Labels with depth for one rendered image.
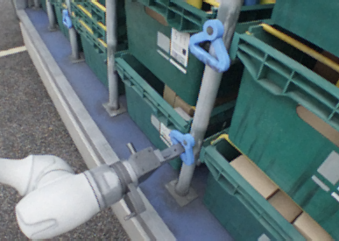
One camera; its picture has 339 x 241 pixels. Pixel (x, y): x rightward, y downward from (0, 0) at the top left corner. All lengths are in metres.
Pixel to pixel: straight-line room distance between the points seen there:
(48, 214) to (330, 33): 0.54
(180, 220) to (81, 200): 0.34
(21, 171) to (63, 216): 0.18
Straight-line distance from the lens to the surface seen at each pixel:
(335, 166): 0.44
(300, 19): 0.40
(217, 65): 0.44
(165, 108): 0.66
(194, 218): 0.77
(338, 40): 0.38
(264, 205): 0.54
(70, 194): 0.51
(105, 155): 0.88
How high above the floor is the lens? 1.32
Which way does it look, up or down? 43 degrees down
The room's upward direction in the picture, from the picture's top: 9 degrees clockwise
